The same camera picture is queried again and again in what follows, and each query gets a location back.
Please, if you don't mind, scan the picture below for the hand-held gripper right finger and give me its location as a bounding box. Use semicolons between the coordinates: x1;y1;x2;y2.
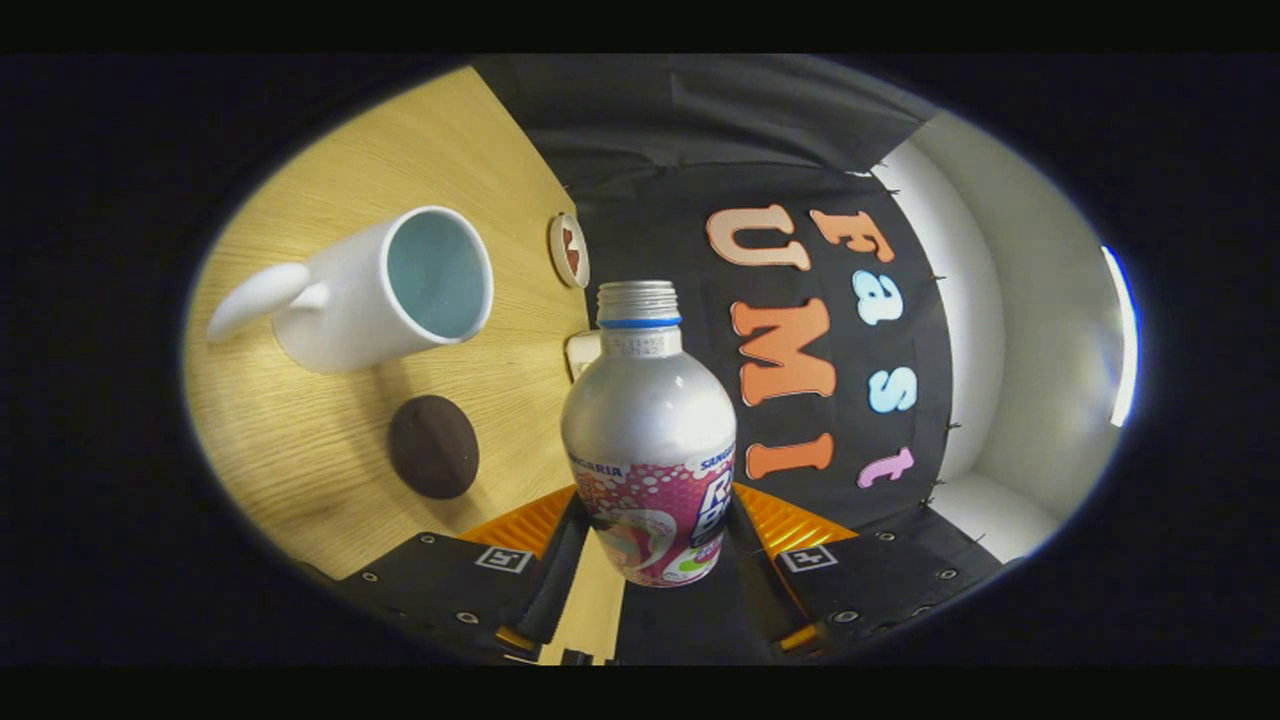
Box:
725;483;1004;656

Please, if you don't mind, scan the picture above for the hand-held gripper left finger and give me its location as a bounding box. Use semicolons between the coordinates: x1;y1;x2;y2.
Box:
335;485;591;663

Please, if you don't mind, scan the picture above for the dark brown round coaster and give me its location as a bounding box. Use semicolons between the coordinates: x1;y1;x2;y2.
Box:
387;395;481;500

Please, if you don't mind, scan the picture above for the silver juice bottle pink label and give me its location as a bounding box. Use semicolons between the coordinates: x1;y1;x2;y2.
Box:
560;280;738;589

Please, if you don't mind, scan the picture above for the white cup blue inside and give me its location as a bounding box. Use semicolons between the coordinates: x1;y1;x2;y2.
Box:
206;206;495;376

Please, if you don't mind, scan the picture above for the wooden table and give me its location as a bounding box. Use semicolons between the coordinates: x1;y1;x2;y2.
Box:
183;66;626;666

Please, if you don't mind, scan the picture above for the white toaster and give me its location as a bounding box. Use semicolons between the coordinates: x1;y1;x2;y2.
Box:
565;330;604;381

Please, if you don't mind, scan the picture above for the ceiling light strip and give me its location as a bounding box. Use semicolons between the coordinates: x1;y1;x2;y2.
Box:
1100;245;1141;429

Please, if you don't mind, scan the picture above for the small plate with red food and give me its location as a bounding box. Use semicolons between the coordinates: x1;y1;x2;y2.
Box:
548;212;591;290

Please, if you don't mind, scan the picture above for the black backdrop cloth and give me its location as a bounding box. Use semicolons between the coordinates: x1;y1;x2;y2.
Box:
470;55;1004;666

